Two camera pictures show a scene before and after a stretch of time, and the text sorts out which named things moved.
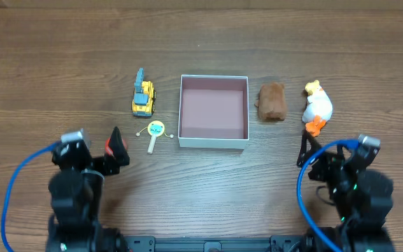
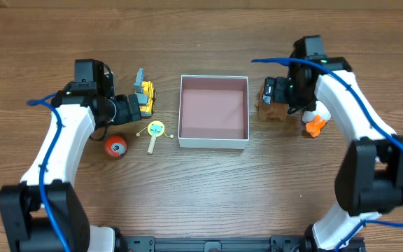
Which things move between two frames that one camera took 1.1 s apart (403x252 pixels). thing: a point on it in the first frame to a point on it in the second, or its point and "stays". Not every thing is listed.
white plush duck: x=319 y=109 stays
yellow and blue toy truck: x=144 y=99 stays
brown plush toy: x=271 y=101 stays
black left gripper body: x=101 y=166 to x=133 y=107
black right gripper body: x=322 y=164 to x=268 y=91
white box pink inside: x=213 y=111 stays
